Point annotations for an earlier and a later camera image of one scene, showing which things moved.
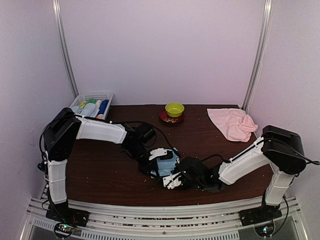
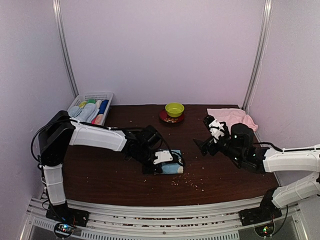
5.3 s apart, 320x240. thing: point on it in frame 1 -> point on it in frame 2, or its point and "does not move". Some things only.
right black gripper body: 195,184 -> 234,154
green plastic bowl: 174,110 does not move
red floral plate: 164,117 does not move
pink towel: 234,123 does not move
